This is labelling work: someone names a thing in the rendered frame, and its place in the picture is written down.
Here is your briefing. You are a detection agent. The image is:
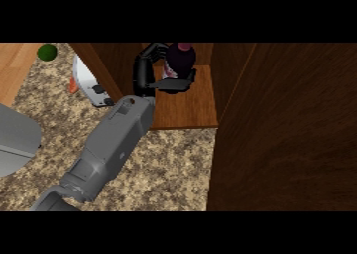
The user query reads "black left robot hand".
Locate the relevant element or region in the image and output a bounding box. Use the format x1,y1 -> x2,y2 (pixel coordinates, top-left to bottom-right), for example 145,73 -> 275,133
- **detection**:
131,42 -> 198,98

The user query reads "dark wine bottle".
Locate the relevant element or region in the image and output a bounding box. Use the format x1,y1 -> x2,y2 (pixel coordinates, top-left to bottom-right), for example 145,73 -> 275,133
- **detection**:
161,42 -> 198,95

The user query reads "brown wooden cabinet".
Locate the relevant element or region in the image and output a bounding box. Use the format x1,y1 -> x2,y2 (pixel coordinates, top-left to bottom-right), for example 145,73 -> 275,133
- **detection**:
69,42 -> 260,131

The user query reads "brown wooden cabinet door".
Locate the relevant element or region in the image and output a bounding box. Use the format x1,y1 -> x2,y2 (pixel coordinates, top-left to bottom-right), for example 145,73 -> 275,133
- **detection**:
207,42 -> 357,212

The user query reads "white appliance with black knobs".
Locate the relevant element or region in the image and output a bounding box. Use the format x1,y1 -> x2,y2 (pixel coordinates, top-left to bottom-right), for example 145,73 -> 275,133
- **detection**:
68,54 -> 117,108

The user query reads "green round fruit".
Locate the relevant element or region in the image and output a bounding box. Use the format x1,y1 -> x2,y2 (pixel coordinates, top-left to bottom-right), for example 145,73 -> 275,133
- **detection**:
37,43 -> 59,63

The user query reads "pale grey rounded object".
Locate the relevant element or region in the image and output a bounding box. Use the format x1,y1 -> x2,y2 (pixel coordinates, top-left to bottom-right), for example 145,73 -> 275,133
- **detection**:
0,98 -> 44,179

